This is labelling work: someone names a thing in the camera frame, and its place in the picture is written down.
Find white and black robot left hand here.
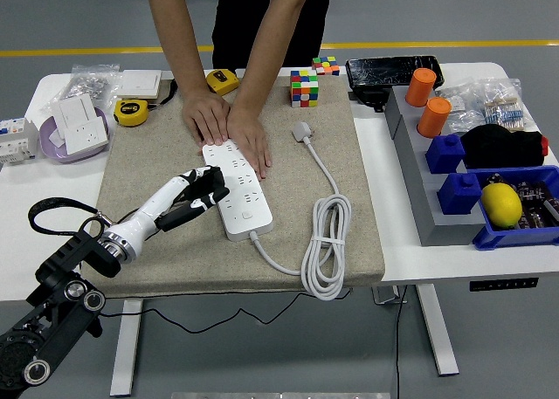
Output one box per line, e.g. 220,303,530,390
107,165,231,260

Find person's left hand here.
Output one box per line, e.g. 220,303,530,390
224,106,273,182

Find person's right hand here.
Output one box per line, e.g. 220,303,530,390
181,88,231,147

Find black plug with cord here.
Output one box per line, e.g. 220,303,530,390
100,166,312,334

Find white power strip with cord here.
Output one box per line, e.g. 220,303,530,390
202,120,353,302

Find grey-brown mat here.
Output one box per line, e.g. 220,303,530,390
82,74,386,299

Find large colourful puzzle cube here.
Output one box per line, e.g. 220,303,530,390
290,69,320,108

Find white socket panel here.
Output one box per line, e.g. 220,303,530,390
63,118,110,155

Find small colourful puzzle cube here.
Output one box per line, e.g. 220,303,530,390
311,56,341,77

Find purple bowl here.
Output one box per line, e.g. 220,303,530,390
38,108,110,164

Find person's body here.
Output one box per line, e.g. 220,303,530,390
211,0,337,71

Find plastic bag of screws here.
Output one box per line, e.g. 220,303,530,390
41,63,121,114

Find white table leg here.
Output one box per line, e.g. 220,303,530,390
108,299,144,398
414,284,459,377

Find white circuit breaker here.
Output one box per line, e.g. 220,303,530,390
0,117,40,167

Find grey stepped block holder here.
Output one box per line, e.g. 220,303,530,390
383,86,487,247

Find orange cylinder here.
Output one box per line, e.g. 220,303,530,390
404,67,438,108
417,96,453,139

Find blue block with knob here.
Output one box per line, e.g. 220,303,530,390
437,171,483,217
424,134,466,175

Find clear plastic bag of parts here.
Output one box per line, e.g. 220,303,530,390
434,84,486,134

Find black cloth bundle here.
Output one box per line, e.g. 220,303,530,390
460,123,550,169

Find plastic bag of resistors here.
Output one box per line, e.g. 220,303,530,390
469,78,538,134

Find yellow lemon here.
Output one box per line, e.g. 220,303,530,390
480,182,524,230

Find blue plastic bin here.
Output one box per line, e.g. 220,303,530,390
472,165,559,251

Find dark capacitors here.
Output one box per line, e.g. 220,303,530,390
487,173,559,232

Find black table control panel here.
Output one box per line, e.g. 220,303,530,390
469,277,540,292

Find white wall switch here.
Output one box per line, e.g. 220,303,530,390
115,69,162,101

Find yellow tape measure with strap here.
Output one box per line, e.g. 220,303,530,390
113,79,178,128

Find white blank switch panel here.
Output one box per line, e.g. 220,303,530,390
49,93,98,132

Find metal bracket under table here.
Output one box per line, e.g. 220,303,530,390
370,285,408,306

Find black hanging cable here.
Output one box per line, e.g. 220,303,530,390
394,285,408,399

